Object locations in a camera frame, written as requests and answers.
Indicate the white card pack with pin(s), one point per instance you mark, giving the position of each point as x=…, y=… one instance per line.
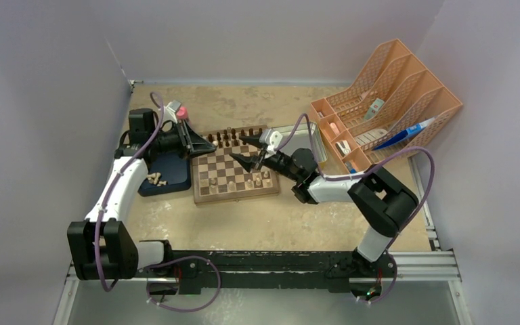
x=374, y=108

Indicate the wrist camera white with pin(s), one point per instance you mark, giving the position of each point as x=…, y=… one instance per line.
x=271, y=139
x=173, y=109

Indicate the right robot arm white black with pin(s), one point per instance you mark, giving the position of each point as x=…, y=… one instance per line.
x=384, y=201

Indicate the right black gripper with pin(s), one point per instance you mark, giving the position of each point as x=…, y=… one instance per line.
x=250, y=162

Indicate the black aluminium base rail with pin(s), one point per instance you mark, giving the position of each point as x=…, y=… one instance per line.
x=334, y=271

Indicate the pink eraser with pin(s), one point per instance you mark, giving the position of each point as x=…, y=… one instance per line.
x=334, y=128

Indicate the gold metal tin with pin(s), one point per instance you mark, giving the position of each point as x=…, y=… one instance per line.
x=300, y=139

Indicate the dark blue tin lid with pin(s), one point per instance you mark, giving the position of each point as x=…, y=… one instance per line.
x=175, y=171

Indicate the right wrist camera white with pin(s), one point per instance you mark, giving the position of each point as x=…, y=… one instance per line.
x=271, y=139

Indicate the orange plastic file organizer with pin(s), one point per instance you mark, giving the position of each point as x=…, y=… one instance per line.
x=412, y=94

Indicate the pink capped bottle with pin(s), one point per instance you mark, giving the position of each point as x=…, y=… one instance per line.
x=182, y=114

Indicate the blue grey marker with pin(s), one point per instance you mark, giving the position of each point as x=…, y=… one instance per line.
x=350, y=168

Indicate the white stapler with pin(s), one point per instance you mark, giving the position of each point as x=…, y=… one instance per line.
x=343, y=147

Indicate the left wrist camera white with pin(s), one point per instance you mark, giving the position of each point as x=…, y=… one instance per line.
x=173, y=109

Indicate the wooden chess board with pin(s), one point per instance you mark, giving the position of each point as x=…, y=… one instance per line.
x=221, y=165

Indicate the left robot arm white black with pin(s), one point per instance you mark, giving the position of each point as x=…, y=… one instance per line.
x=100, y=246

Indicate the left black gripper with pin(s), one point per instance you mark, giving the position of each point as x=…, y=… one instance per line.
x=189, y=143

